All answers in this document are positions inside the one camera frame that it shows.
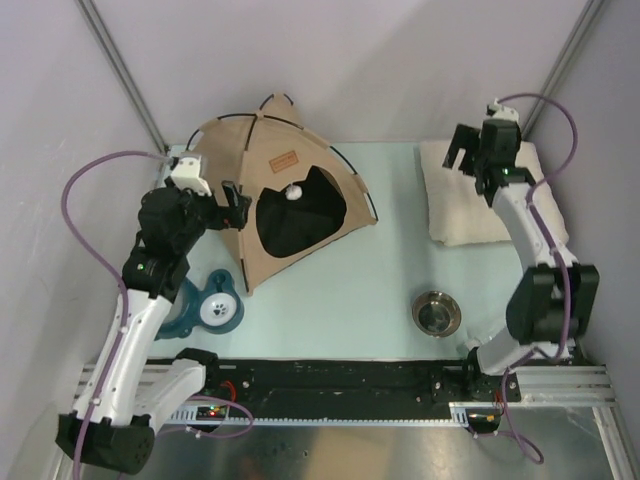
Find teal double bowl stand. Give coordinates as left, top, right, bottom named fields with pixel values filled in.
left=155, top=269, right=245, bottom=340

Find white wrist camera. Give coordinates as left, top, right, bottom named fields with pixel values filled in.
left=164, top=152, right=212, bottom=197
left=486, top=99, right=520, bottom=123

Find cream fluffy cushion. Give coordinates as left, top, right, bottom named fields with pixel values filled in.
left=419, top=140, right=569, bottom=247

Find white pompom toy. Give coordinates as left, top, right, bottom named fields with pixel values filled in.
left=285, top=184, right=303, bottom=201

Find white paw print bowl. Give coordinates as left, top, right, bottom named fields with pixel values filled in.
left=199, top=293, right=238, bottom=327

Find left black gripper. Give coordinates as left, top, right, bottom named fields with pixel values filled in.
left=165, top=176, right=250, bottom=253

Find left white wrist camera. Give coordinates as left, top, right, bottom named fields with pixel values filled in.
left=164, top=152, right=212, bottom=197

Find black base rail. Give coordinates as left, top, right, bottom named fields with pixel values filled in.
left=200, top=359, right=521, bottom=422

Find white slotted cable duct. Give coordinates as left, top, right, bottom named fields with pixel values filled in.
left=165, top=403, right=469, bottom=428

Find beige fabric pet tent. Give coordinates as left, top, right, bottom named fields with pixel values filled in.
left=210, top=93, right=369, bottom=291

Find black tent pole front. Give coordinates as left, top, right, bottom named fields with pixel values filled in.
left=239, top=93, right=296, bottom=295

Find right aluminium frame post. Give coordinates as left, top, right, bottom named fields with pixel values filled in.
left=515, top=0, right=607, bottom=142

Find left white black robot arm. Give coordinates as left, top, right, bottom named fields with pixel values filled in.
left=56, top=181, right=251, bottom=476

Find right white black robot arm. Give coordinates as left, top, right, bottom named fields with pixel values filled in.
left=443, top=116, right=600, bottom=401

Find left aluminium frame post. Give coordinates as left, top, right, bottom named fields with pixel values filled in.
left=75, top=0, right=168, bottom=153

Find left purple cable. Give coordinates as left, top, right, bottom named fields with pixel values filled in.
left=60, top=149, right=174, bottom=479

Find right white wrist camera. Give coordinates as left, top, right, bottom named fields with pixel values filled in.
left=486, top=99, right=520, bottom=123

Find steel pet bowl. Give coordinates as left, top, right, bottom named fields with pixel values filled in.
left=411, top=290, right=462, bottom=338

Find aluminium frame post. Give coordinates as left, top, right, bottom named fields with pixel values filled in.
left=515, top=0, right=607, bottom=142
left=75, top=0, right=168, bottom=153

